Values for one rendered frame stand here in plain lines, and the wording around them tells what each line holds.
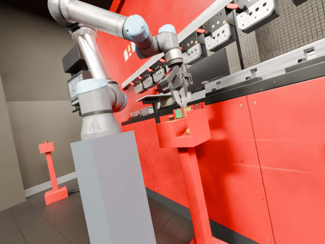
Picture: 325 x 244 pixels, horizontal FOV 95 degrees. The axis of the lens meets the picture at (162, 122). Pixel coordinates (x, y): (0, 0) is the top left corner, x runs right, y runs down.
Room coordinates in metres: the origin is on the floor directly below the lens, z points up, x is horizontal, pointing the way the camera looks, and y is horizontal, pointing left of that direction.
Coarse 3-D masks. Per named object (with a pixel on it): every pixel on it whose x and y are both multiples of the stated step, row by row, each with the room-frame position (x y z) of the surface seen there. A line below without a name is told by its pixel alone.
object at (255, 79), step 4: (248, 80) 0.72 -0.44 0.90; (252, 80) 0.70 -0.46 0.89; (256, 80) 0.69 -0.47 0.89; (260, 80) 0.70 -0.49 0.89; (236, 84) 0.76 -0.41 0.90; (240, 84) 0.75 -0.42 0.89; (244, 84) 0.74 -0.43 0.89; (224, 88) 0.82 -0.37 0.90; (228, 88) 0.80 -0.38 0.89; (232, 88) 0.79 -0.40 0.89; (208, 92) 0.90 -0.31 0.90; (212, 92) 0.88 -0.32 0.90; (216, 92) 0.86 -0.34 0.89; (220, 92) 0.84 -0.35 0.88
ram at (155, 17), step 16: (128, 0) 1.54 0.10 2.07; (144, 0) 1.33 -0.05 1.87; (160, 0) 1.17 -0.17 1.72; (176, 0) 1.05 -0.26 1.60; (192, 0) 0.94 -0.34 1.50; (208, 0) 0.86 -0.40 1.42; (224, 0) 0.79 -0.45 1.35; (128, 16) 1.59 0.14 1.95; (144, 16) 1.37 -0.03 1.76; (160, 16) 1.20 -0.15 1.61; (176, 16) 1.07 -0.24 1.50; (192, 16) 0.96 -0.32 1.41; (208, 16) 0.88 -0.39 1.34; (176, 32) 1.09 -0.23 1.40; (128, 64) 1.76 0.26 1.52
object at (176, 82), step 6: (174, 60) 0.64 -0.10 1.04; (180, 60) 0.65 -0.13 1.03; (168, 66) 0.67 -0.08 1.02; (180, 66) 0.68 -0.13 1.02; (180, 72) 0.67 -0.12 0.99; (186, 72) 0.70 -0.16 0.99; (174, 78) 0.66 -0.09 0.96; (180, 78) 0.64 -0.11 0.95; (186, 78) 0.68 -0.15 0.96; (174, 84) 0.67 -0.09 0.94; (180, 84) 0.65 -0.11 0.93
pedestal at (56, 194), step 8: (40, 144) 1.99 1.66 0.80; (48, 144) 2.04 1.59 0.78; (40, 152) 1.98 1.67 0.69; (48, 152) 2.08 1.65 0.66; (48, 160) 2.07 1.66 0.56; (56, 184) 2.09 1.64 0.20; (48, 192) 2.08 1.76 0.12; (56, 192) 2.03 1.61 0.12; (64, 192) 2.08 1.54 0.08; (48, 200) 1.97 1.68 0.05; (56, 200) 2.01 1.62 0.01
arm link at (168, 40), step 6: (168, 24) 0.64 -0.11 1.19; (162, 30) 0.64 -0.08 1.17; (168, 30) 0.63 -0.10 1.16; (174, 30) 0.64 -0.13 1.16; (162, 36) 0.64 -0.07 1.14; (168, 36) 0.63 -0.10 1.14; (174, 36) 0.64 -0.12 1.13; (162, 42) 0.64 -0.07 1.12; (168, 42) 0.64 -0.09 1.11; (174, 42) 0.64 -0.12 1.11; (162, 48) 0.66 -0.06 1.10; (168, 48) 0.64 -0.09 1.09; (174, 48) 0.64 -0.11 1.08
